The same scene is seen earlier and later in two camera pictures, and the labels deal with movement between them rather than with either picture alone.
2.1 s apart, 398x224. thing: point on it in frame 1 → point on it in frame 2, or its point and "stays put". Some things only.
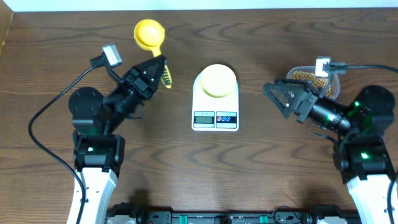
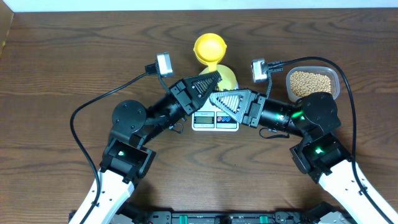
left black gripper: [134, 83] → [184, 100]
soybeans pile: [318, 81] stays put
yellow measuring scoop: [149, 34] → [209, 48]
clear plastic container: [329, 86] stays put
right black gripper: [300, 101] → [252, 107]
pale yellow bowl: [218, 80] stays put
